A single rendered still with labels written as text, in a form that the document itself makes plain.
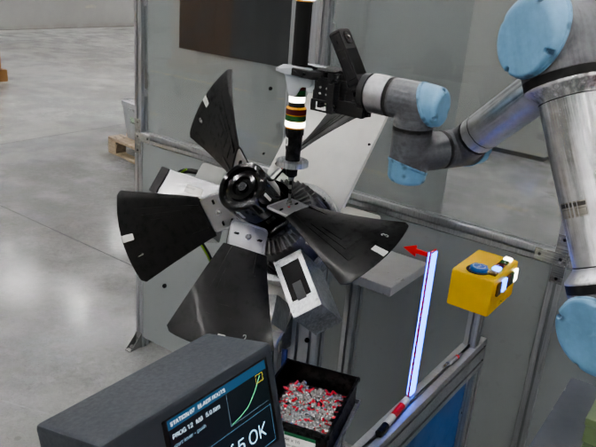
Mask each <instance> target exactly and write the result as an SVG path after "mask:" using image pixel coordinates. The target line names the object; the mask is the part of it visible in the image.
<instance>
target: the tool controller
mask: <svg viewBox="0 0 596 447"><path fill-rule="evenodd" d="M36 430H37V434H38V437H39V442H40V445H41V447H286V442H285V437H284V430H283V425H282V419H281V413H280V407H279V401H278V391H277V384H276V379H275V373H274V367H273V361H272V355H271V346H270V344H269V343H267V342H261V341H250V340H245V339H239V338H233V337H228V336H222V335H216V334H210V333H207V334H205V335H203V336H201V337H200V338H198V339H197V340H195V341H192V342H190V343H188V344H186V345H184V346H183V347H182V348H180V349H177V350H175V351H173V352H172V353H170V354H168V355H166V356H165V357H162V358H160V359H159V360H157V361H155V362H153V363H151V364H149V365H147V366H146V367H144V368H142V369H140V370H138V371H136V372H134V373H132V374H131V375H129V376H127V377H125V378H123V379H121V380H119V381H117V382H115V383H114V384H112V385H110V386H109V387H107V388H104V389H102V390H100V391H99V392H97V393H96V394H94V395H92V396H89V397H87V398H85V399H84V400H82V401H81V402H79V403H77V404H74V405H72V406H71V407H69V408H67V409H65V410H64V411H62V412H60V413H58V414H56V415H54V416H52V417H50V418H48V419H47V420H45V421H43V422H41V423H39V424H38V425H37V427H36Z"/></svg>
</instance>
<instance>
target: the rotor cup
mask: <svg viewBox="0 0 596 447"><path fill-rule="evenodd" d="M242 182H245V183H246V184H247V187H246V189H245V190H243V191H240V190H239V189H238V186H239V184H240V183H242ZM288 190H289V189H288V187H287V186H286V185H285V184H283V183H281V182H279V181H277V180H273V179H272V178H271V177H270V176H269V175H268V173H267V172H266V171H265V170H264V169H263V168H262V167H261V166H259V165H257V164H255V163H252V162H244V163H240V164H239V165H236V166H235V167H233V168H232V169H230V170H229V171H228V172H227V173H226V174H225V175H224V177H223V179H222V181H221V183H220V185H219V189H218V196H219V200H220V201H221V203H222V204H223V206H224V207H225V208H226V209H227V210H229V211H230V212H231V213H232V214H233V215H234V216H236V217H237V218H238V220H240V221H243V222H246V223H249V224H253V225H256V226H259V227H262V228H264V229H266V230H268V237H267V238H269V237H271V236H274V235H276V234H277V233H279V232H280V231H282V230H283V229H284V228H285V227H286V226H287V225H288V223H289V222H288V221H287V220H286V219H283V218H280V217H277V216H273V215H270V214H267V213H264V211H265V210H268V209H267V206H268V205H270V204H272V203H275V202H278V201H281V200H284V199H287V198H288ZM265 193H267V194H268V195H269V197H270V198H271V201H269V200H268V199H267V198H266V197H265V196H264V194H265ZM237 212H240V213H241V214H242V215H243V216H244V217H245V218H242V217H241V216H240V215H239V214H238V213H237Z"/></svg>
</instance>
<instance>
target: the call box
mask: <svg viewBox="0 0 596 447"><path fill-rule="evenodd" d="M504 258H505V257H503V256H500V255H494V254H492V253H489V252H486V251H482V250H478V251H476V252H475V253H474V254H472V255H470V256H469V257H468V258H467V259H466V260H464V261H463V262H462V263H460V264H458V265H457V266H456V267H454V268H453V269H452V273H451V283H450V287H449V293H448V298H447V303H449V304H451V305H454V306H457V307H460V308H461V309H464V310H469V311H472V312H473V313H476V314H479V315H482V316H485V317H487V316H489V314H490V313H491V312H492V311H493V310H495V309H496V308H497V307H498V306H499V305H500V304H501V303H502V302H503V301H504V300H505V299H506V298H507V297H509V296H510V295H511V293H512V291H513V286H514V283H513V284H512V285H510V286H509V287H508V288H507V289H506V290H505V291H504V292H503V293H502V292H501V293H500V295H499V296H498V297H496V296H495V293H496V289H497V284H498V283H499V282H502V280H503V279H504V278H506V277H507V276H508V275H509V274H510V273H511V272H512V271H514V270H515V269H516V268H517V265H518V262H517V261H515V260H512V261H511V262H510V263H509V264H508V265H506V267H505V268H503V269H502V270H501V271H497V272H498V275H497V276H496V277H493V276H491V275H489V274H488V273H489V271H493V269H492V267H493V266H495V265H496V264H497V263H499V262H500V261H501V260H503V259H504ZM472 263H482V264H485V265H487V266H488V268H489V269H488V272H487V273H477V272H474V271H471V270H470V264H472Z"/></svg>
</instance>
